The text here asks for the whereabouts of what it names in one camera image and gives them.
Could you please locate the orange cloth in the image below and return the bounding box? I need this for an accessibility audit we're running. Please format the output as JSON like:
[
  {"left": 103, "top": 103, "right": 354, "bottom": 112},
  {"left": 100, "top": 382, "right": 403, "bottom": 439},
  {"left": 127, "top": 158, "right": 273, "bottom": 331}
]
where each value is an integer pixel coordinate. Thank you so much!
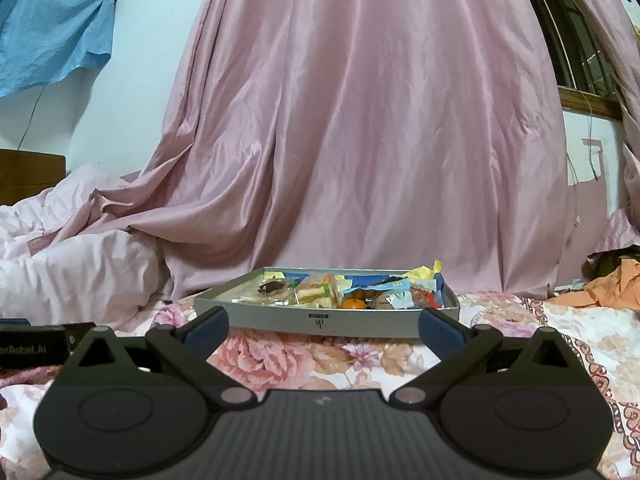
[{"left": 547, "top": 259, "right": 640, "bottom": 313}]

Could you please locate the floral bedsheet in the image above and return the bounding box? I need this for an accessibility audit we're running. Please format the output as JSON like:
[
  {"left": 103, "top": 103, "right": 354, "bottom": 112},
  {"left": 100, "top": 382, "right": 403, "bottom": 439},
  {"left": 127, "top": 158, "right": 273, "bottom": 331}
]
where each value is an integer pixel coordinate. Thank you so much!
[{"left": 0, "top": 290, "right": 640, "bottom": 480}]

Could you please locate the pale pink quilt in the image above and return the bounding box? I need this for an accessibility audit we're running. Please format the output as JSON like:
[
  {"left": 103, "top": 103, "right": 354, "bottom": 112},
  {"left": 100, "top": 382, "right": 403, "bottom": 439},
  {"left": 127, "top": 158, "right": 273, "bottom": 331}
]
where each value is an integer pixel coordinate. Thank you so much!
[{"left": 0, "top": 162, "right": 176, "bottom": 331}]

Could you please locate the wooden headboard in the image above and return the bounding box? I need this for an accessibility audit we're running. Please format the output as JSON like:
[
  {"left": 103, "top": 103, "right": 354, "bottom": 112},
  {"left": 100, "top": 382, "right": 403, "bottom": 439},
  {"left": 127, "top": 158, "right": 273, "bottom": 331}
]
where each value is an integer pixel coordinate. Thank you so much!
[{"left": 0, "top": 149, "right": 67, "bottom": 207}]

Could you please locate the blue cloth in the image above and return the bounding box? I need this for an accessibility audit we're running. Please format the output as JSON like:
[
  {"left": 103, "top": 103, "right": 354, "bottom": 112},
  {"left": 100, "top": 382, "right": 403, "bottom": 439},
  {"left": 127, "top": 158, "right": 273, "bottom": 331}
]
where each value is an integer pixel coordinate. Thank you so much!
[{"left": 0, "top": 0, "right": 117, "bottom": 98}]

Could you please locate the yellow tissue paper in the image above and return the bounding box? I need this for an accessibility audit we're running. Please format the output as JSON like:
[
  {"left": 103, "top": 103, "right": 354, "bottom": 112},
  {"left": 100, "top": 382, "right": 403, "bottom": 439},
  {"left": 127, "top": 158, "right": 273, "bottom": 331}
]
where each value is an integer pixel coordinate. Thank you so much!
[{"left": 402, "top": 259, "right": 446, "bottom": 281}]

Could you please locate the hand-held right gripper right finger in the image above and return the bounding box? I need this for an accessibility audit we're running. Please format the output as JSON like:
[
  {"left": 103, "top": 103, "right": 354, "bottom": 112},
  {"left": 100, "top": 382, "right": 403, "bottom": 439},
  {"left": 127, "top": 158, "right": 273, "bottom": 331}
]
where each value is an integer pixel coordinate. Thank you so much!
[{"left": 391, "top": 307, "right": 588, "bottom": 410}]

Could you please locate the blue yellow printed paper liner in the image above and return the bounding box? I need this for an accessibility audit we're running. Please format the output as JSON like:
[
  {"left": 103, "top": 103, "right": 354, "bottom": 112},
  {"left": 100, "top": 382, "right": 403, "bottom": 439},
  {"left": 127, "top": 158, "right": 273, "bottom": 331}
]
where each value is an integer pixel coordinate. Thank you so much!
[{"left": 265, "top": 270, "right": 446, "bottom": 308}]

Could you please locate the light blue snack packet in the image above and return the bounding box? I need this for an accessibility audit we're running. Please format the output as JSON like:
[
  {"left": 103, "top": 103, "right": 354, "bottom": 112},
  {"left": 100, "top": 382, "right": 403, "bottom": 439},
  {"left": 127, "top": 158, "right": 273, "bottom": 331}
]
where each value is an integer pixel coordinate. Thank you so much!
[{"left": 370, "top": 280, "right": 413, "bottom": 308}]

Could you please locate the red snack packet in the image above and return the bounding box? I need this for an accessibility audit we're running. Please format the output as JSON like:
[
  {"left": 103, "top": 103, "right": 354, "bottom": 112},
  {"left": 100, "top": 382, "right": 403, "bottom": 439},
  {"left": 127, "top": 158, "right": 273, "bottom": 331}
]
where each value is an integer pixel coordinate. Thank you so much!
[{"left": 410, "top": 285, "right": 443, "bottom": 309}]

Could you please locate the sliced bread packet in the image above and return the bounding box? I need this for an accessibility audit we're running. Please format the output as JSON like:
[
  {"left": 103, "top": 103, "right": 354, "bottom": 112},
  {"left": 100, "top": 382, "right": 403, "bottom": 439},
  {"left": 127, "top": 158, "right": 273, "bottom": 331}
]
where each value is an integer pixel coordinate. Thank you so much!
[{"left": 295, "top": 275, "right": 346, "bottom": 307}]

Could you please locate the pink curtain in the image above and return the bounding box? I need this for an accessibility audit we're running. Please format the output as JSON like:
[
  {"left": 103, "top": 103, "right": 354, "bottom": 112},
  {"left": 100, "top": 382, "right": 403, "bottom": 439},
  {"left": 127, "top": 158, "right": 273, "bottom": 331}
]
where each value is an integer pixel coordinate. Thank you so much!
[
  {"left": 50, "top": 0, "right": 571, "bottom": 306},
  {"left": 545, "top": 0, "right": 640, "bottom": 291}
]

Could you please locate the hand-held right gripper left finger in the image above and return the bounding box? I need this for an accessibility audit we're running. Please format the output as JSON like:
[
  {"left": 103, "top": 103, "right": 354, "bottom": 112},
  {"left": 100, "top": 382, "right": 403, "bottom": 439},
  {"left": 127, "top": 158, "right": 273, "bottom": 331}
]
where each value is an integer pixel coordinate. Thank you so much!
[{"left": 52, "top": 306, "right": 261, "bottom": 411}]

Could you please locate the white hanging cable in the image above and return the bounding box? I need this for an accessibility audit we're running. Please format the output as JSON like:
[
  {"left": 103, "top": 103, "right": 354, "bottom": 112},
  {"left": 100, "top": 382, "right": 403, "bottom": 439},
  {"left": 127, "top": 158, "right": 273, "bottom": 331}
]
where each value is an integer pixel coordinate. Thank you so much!
[{"left": 565, "top": 90, "right": 601, "bottom": 226}]

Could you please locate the wooden window frame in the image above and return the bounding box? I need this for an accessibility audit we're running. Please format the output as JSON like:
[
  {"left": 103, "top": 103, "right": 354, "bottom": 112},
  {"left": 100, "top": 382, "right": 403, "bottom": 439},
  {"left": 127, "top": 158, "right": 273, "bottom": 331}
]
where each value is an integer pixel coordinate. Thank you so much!
[{"left": 510, "top": 0, "right": 626, "bottom": 121}]

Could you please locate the grey cardboard box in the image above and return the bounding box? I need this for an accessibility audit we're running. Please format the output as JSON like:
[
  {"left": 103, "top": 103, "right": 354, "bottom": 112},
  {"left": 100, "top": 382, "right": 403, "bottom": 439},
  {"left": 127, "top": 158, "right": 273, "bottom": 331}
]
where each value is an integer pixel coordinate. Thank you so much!
[{"left": 193, "top": 266, "right": 461, "bottom": 339}]

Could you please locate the thin black cable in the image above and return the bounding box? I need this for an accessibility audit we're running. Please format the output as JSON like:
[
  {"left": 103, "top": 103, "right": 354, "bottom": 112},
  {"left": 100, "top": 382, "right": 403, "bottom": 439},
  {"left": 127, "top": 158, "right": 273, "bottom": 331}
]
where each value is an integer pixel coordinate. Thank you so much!
[{"left": 17, "top": 86, "right": 46, "bottom": 152}]

